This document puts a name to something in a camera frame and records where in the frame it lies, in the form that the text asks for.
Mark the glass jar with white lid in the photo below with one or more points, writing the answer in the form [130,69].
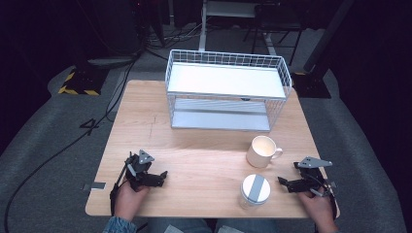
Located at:
[249,191]

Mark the yellow black striped stand base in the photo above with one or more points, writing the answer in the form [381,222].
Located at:
[82,82]

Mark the person's left hand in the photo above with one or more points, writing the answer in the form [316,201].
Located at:
[128,202]

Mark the grey tape strip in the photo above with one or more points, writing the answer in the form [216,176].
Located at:
[97,185]

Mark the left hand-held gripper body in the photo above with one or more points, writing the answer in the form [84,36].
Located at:
[137,170]

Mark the black stand with base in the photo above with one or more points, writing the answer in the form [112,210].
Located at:
[311,87]

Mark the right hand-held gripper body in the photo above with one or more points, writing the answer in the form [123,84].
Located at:
[311,181]

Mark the black chair frame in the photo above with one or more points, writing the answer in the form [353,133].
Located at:
[275,22]

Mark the white desk frame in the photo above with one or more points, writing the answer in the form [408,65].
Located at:
[202,32]

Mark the person's right hand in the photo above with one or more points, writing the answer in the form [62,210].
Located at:
[320,210]

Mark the cream mug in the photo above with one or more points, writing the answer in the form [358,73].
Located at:
[259,158]

